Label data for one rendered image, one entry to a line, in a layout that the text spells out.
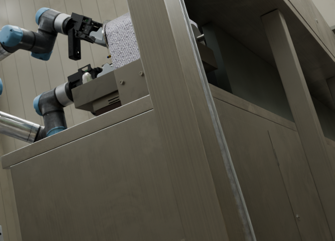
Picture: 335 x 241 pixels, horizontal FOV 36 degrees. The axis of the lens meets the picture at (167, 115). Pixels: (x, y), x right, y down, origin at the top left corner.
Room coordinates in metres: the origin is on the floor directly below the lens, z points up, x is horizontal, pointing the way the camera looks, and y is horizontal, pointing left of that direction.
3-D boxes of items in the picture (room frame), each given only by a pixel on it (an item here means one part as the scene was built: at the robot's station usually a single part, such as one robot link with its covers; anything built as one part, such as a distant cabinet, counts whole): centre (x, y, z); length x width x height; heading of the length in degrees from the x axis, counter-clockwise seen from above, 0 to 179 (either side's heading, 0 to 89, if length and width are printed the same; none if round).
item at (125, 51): (1.53, 0.03, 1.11); 0.23 x 0.01 x 0.18; 65
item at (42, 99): (1.70, 0.38, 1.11); 0.11 x 0.08 x 0.09; 65
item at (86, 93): (1.41, 0.04, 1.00); 0.40 x 0.16 x 0.06; 65
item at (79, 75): (1.63, 0.24, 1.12); 0.12 x 0.08 x 0.09; 65
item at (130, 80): (1.32, 0.07, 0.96); 0.10 x 0.03 x 0.11; 65
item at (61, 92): (1.67, 0.31, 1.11); 0.08 x 0.05 x 0.08; 155
